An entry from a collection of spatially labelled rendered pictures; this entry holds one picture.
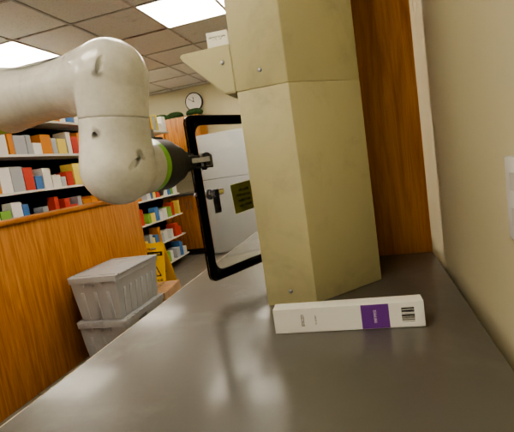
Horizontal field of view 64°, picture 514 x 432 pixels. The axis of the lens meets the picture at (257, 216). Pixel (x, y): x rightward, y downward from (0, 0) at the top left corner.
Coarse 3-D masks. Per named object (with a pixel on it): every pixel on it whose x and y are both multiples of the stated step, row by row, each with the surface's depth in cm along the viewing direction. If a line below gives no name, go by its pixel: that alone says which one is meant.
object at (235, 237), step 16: (208, 128) 100; (224, 128) 104; (240, 128) 108; (208, 144) 99; (224, 144) 103; (240, 144) 108; (224, 160) 103; (240, 160) 108; (192, 176) 96; (208, 176) 99; (224, 176) 103; (240, 176) 107; (208, 192) 99; (224, 192) 103; (240, 192) 107; (208, 208) 99; (224, 208) 103; (240, 208) 107; (224, 224) 103; (240, 224) 107; (256, 224) 112; (224, 240) 103; (240, 240) 107; (256, 240) 111; (224, 256) 102; (240, 256) 107; (208, 272) 99
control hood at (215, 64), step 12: (216, 48) 86; (228, 48) 86; (192, 60) 88; (204, 60) 87; (216, 60) 87; (228, 60) 86; (204, 72) 88; (216, 72) 87; (228, 72) 86; (216, 84) 87; (228, 84) 87
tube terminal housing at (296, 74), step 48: (240, 0) 83; (288, 0) 83; (336, 0) 89; (240, 48) 85; (288, 48) 83; (336, 48) 90; (240, 96) 87; (288, 96) 84; (336, 96) 90; (288, 144) 86; (336, 144) 91; (288, 192) 87; (336, 192) 91; (288, 240) 89; (336, 240) 91; (288, 288) 90; (336, 288) 92
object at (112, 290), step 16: (144, 256) 334; (96, 272) 301; (112, 272) 293; (128, 272) 296; (144, 272) 319; (80, 288) 291; (96, 288) 288; (112, 288) 284; (128, 288) 298; (144, 288) 319; (80, 304) 294; (96, 304) 291; (112, 304) 288; (128, 304) 297
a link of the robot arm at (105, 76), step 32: (32, 64) 68; (64, 64) 58; (96, 64) 55; (128, 64) 56; (0, 96) 69; (32, 96) 65; (64, 96) 60; (96, 96) 55; (128, 96) 57; (0, 128) 76
